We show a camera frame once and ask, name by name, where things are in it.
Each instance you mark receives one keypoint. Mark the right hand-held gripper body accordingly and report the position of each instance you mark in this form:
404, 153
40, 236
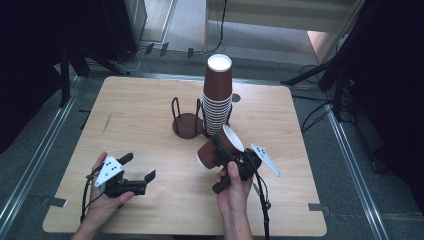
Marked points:
248, 163

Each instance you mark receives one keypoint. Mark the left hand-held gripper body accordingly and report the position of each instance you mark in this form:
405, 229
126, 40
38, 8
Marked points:
109, 170

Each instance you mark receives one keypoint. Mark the ribbed brown paper cup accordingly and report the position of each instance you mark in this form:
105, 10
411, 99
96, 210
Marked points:
208, 155

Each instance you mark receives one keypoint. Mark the dark double cup holder rack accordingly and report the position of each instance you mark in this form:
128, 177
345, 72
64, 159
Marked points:
187, 125

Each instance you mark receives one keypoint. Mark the stack of brown cups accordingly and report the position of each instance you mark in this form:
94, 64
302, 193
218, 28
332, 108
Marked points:
217, 83

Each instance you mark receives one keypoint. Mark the person's right hand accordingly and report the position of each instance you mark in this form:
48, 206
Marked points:
235, 196

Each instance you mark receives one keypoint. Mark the person's left hand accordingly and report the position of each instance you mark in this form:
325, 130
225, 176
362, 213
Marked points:
103, 206

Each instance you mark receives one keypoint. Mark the round grey table grommet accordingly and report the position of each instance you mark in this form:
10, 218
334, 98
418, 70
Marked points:
236, 97

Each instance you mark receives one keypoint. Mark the grey tape strip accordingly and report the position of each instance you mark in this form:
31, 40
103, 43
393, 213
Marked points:
318, 207

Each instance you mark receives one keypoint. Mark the black metal stand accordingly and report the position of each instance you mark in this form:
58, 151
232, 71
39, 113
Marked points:
65, 80
333, 68

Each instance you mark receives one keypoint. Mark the dark cabinet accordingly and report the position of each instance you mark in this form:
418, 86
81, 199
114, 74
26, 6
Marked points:
120, 23

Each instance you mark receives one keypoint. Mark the white shelf unit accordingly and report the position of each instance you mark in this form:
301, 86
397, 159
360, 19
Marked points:
283, 15

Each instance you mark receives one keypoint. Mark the aluminium floor rail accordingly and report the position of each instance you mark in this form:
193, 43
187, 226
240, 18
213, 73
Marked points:
353, 166
50, 133

